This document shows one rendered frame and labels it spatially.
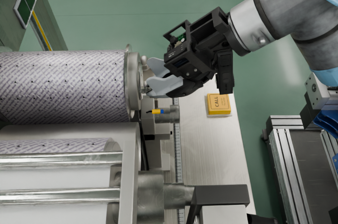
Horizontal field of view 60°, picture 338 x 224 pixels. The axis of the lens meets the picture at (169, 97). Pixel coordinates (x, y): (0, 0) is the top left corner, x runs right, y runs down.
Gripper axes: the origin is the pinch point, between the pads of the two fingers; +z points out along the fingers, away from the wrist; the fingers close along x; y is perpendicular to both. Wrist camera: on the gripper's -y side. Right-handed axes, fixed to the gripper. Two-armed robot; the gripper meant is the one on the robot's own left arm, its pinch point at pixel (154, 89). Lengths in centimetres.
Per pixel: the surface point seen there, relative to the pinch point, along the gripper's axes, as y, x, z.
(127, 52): 8.5, -3.2, -1.3
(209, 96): -35.4, -20.4, 8.5
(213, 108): -35.9, -15.7, 7.9
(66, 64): 15.0, -1.5, 7.6
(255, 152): -133, -40, 37
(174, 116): -6.9, 2.8, 0.7
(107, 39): -66, -143, 114
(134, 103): 3.0, 3.6, 2.3
